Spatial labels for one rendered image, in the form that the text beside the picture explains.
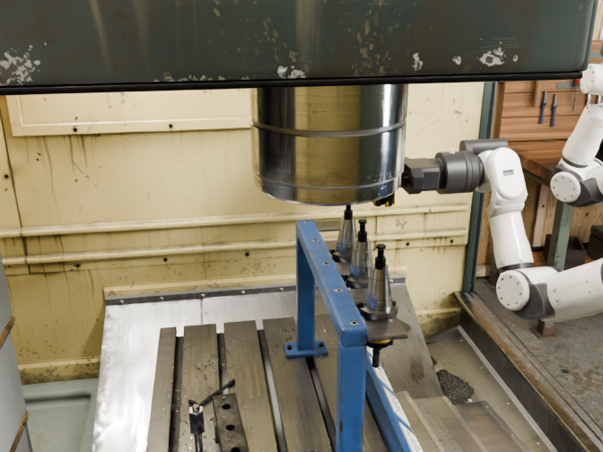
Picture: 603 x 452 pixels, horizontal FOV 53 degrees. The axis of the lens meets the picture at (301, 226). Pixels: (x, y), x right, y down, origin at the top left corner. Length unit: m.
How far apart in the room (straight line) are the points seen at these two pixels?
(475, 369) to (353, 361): 0.96
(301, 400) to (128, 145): 0.80
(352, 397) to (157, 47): 0.65
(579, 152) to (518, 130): 2.09
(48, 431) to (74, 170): 0.71
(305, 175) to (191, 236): 1.19
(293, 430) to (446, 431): 0.44
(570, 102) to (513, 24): 3.25
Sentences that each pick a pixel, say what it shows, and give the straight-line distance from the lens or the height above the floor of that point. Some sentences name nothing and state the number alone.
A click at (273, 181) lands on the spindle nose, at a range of 0.59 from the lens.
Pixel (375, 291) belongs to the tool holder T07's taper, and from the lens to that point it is 0.96.
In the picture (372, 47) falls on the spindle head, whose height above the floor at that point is 1.65.
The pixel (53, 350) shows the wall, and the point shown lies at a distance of 1.95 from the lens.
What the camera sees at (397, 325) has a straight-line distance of 0.95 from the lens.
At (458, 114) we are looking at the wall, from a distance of 1.79.
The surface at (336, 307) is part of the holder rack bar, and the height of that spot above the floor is 1.23.
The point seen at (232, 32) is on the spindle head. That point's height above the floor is 1.66.
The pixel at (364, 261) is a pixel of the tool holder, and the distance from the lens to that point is 1.05.
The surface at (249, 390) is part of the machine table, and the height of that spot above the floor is 0.90.
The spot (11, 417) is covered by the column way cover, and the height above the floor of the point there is 1.12.
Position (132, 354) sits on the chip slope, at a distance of 1.73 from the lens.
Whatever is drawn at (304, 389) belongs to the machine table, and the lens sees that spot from 1.34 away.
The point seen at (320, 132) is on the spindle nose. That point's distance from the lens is 0.56.
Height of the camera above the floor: 1.69
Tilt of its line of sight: 21 degrees down
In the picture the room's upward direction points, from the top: straight up
